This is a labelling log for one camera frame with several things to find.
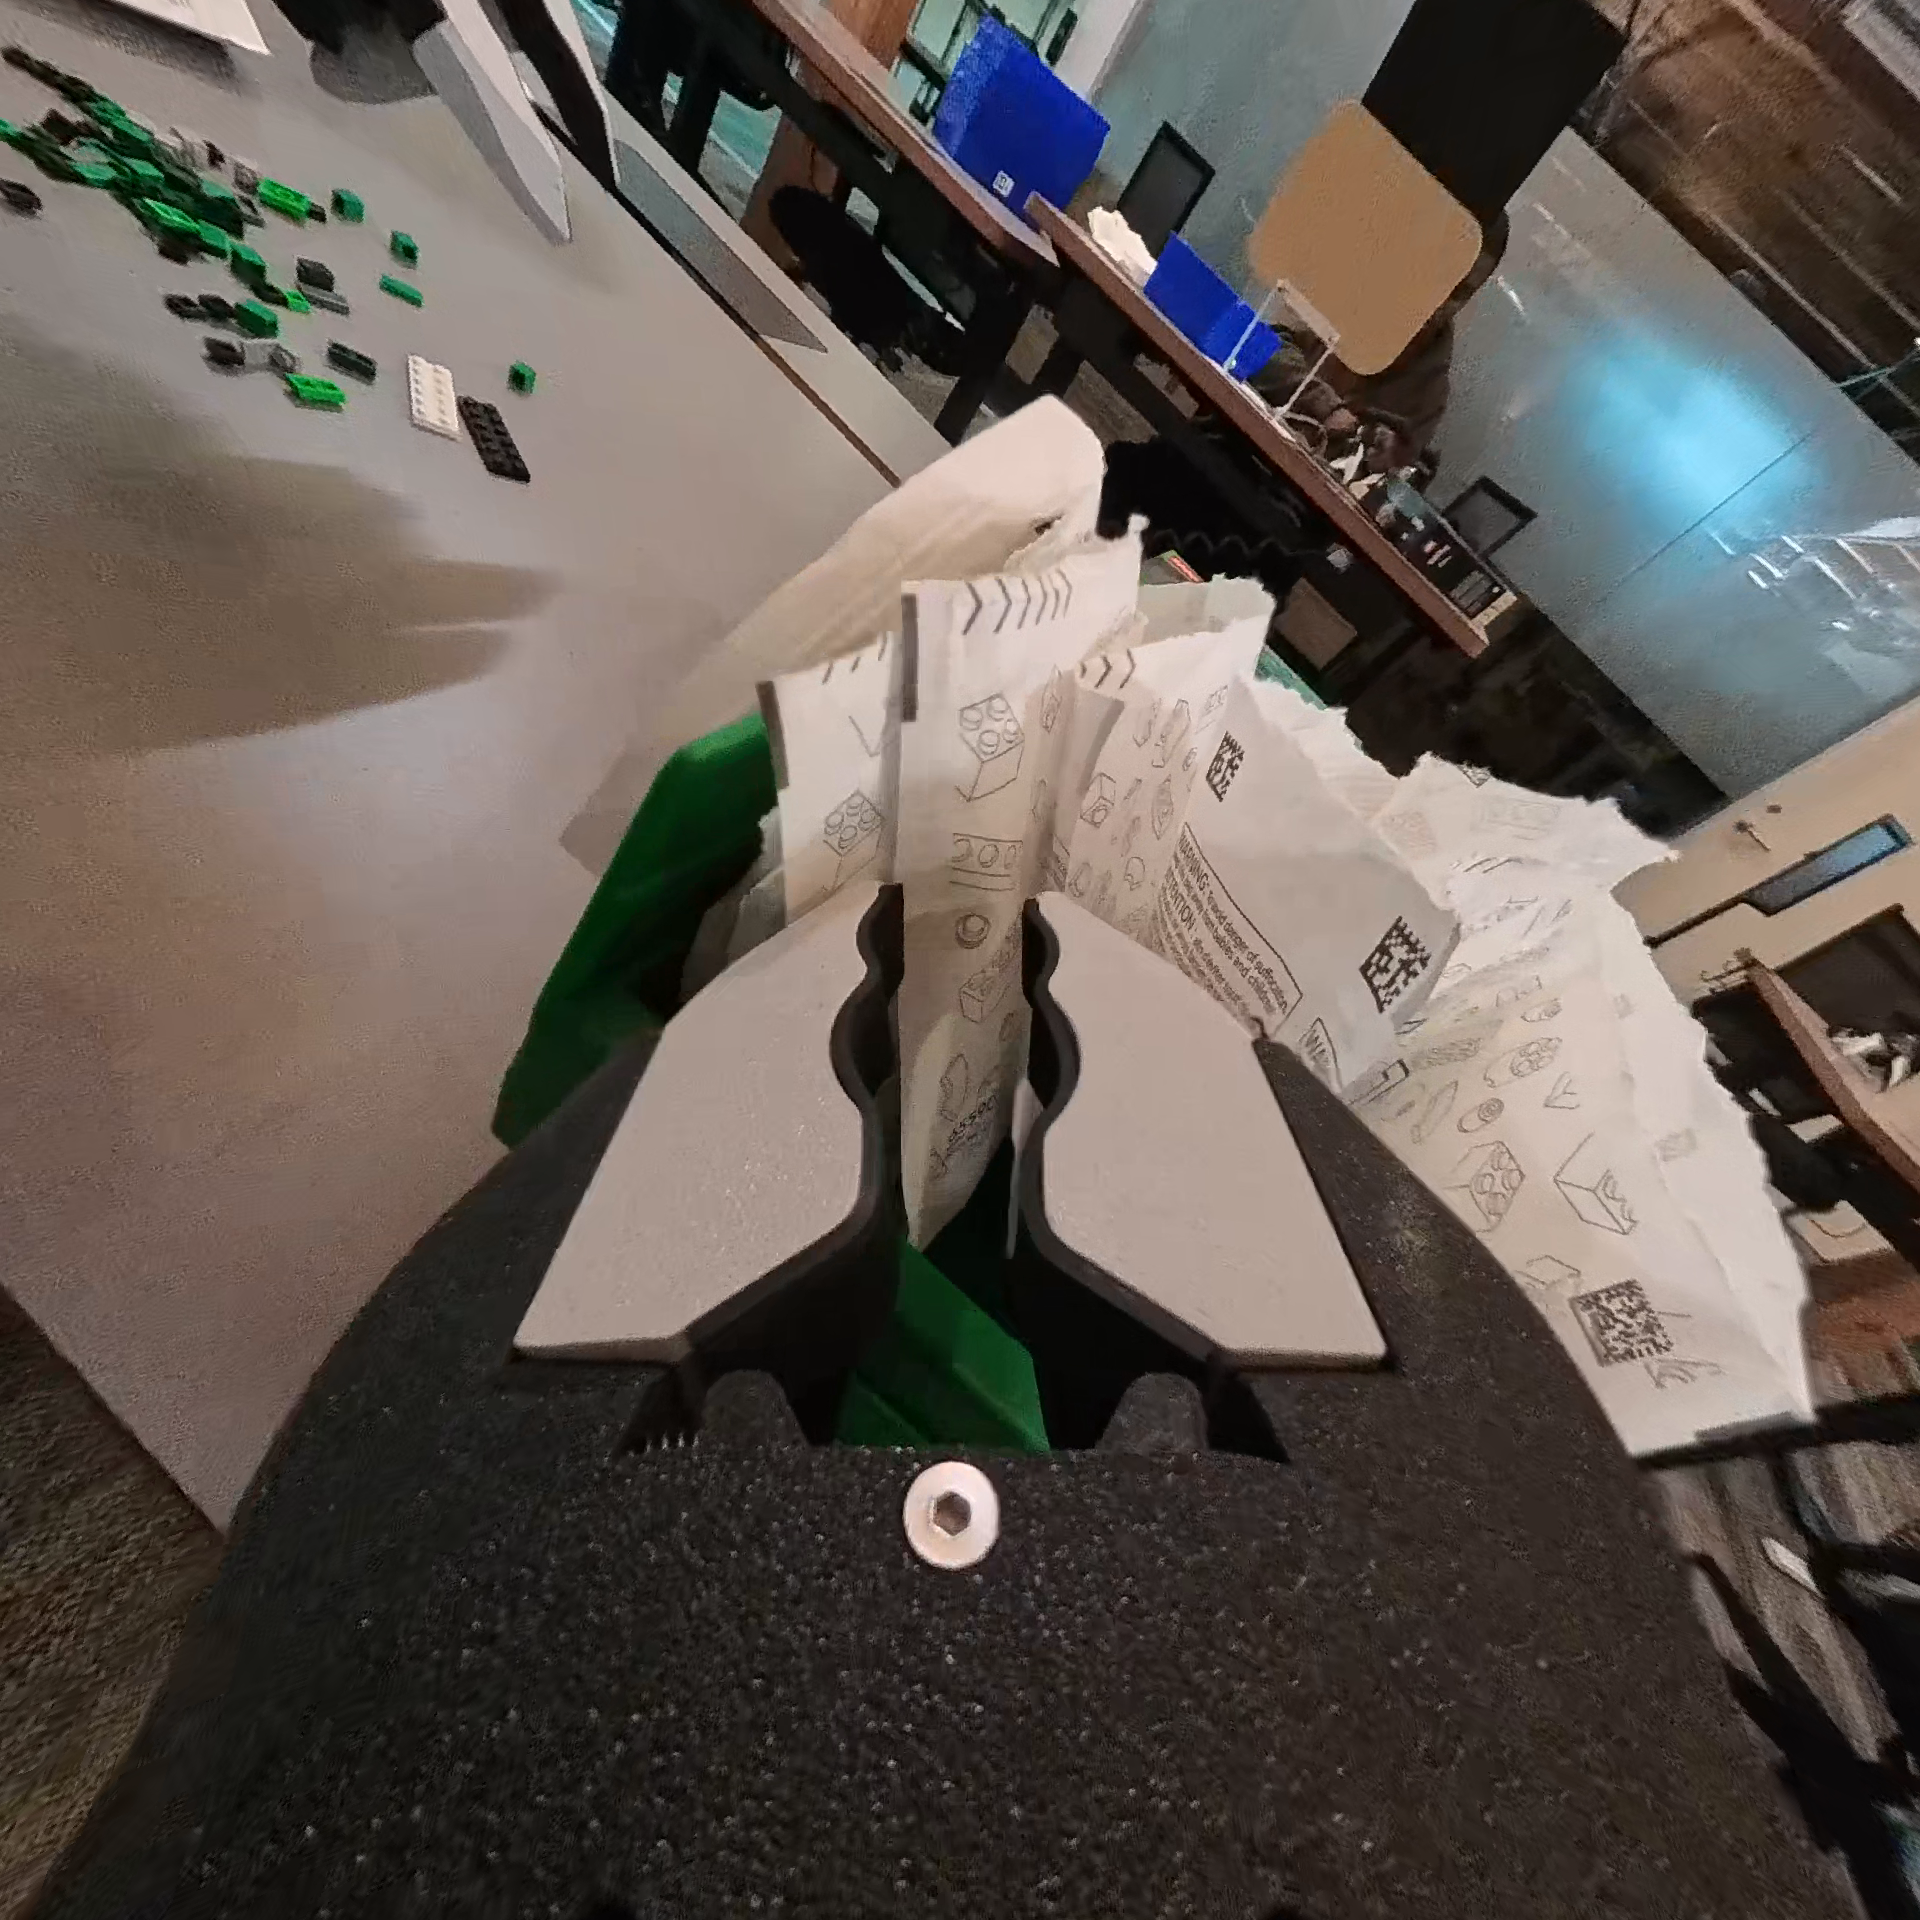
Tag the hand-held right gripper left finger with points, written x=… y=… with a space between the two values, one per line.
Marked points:
x=720 y=1141

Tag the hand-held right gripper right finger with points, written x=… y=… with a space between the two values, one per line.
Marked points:
x=1184 y=1155

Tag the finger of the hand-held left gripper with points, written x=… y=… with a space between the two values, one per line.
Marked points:
x=571 y=75
x=495 y=120

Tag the green plastic bin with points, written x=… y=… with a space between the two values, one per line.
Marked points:
x=660 y=900

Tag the narrow white printed paper bag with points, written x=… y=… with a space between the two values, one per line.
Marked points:
x=983 y=781

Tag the white lego plate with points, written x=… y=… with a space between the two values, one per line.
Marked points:
x=432 y=397

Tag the black lego plate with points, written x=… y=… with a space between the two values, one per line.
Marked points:
x=495 y=440

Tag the white instruction sheet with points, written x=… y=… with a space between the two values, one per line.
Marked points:
x=194 y=18

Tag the pile of green black bricks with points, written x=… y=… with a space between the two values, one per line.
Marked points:
x=164 y=194

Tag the white paper bag warning text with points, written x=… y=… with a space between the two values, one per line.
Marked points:
x=1275 y=900

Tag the short white printed paper bag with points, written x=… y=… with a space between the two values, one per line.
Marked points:
x=833 y=781

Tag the large torn white paper bag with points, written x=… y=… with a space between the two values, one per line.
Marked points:
x=1591 y=1141

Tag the large blue box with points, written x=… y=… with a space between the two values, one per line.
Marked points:
x=1021 y=120

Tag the black tablet screen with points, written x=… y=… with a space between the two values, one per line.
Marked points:
x=1167 y=183

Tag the wooden side desk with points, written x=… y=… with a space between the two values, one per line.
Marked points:
x=1845 y=1050

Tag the small blue box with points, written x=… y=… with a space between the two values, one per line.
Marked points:
x=1209 y=308

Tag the long wooden table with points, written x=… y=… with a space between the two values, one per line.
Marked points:
x=1275 y=434

